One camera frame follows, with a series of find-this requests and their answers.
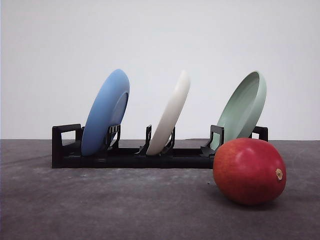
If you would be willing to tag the white plate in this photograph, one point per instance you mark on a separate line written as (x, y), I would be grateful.
(169, 114)

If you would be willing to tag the blue plate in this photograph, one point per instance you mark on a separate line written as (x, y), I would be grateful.
(108, 108)

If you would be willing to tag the green plate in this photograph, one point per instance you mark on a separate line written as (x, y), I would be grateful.
(243, 110)

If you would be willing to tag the black plate rack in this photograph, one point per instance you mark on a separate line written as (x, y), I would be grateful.
(68, 151)

